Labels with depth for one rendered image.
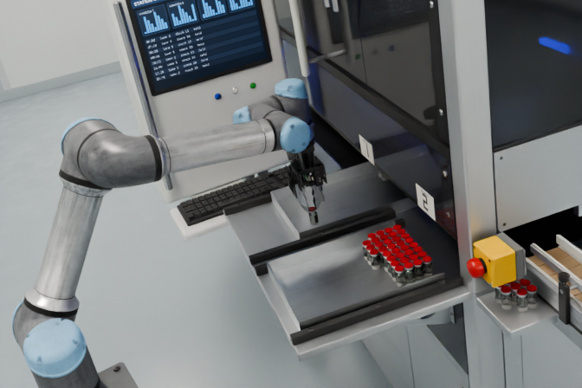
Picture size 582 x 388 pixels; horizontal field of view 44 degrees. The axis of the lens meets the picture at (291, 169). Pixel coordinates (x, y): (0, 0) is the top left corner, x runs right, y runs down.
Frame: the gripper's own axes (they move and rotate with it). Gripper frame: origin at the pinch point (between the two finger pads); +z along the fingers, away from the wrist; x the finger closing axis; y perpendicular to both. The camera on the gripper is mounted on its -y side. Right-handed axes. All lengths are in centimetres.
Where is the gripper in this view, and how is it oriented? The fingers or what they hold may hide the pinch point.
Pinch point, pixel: (310, 204)
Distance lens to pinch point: 189.2
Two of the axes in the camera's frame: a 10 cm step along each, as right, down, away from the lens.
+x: 9.4, -2.9, 2.0
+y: 3.0, 3.8, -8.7
